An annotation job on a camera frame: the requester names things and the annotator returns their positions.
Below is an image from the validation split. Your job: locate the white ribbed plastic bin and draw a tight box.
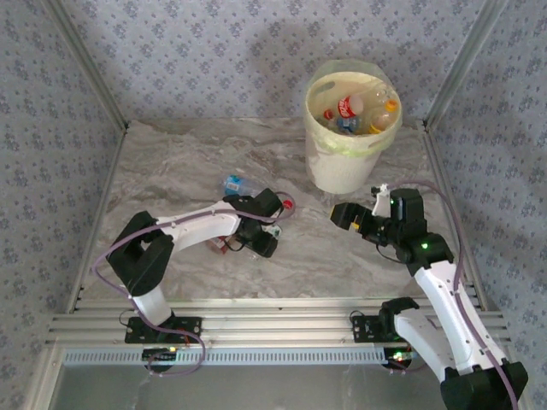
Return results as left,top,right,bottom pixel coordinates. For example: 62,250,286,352
303,70,403,194

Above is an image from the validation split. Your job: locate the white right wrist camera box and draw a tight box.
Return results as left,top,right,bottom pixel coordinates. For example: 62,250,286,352
370,183,392,217

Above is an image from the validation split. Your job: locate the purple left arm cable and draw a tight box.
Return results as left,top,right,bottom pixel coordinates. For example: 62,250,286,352
91,191,297,378

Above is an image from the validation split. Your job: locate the amber plastic bottle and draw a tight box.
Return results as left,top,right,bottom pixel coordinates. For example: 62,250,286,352
368,113,392,136

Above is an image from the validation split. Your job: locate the aluminium mounting rail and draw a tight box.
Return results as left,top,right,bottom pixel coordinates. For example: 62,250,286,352
44,296,512,348

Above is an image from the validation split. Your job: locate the pale green bin liner bag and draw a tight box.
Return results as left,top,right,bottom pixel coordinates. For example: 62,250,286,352
303,58,404,160

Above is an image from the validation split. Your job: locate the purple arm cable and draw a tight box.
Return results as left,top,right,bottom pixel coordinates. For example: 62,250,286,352
91,191,297,378
384,179,522,410

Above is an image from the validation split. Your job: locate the aluminium frame post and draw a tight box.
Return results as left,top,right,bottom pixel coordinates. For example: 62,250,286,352
42,0,130,132
421,0,510,129

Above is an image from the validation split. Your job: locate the blue label bottle blue cap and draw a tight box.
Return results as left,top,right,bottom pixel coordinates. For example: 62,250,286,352
221,173,262,198

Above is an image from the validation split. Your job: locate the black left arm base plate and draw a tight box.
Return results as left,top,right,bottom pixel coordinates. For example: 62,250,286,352
123,315,203,345

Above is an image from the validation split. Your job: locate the grey slotted cable duct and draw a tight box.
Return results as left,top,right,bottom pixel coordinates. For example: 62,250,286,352
62,345,414,367

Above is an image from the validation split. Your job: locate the red cola label bottle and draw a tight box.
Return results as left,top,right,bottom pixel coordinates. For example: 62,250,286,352
322,94,365,120

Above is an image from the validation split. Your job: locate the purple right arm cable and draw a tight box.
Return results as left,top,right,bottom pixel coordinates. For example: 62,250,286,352
384,179,522,410

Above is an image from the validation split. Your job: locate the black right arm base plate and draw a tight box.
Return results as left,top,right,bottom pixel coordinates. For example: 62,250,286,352
350,314,411,345

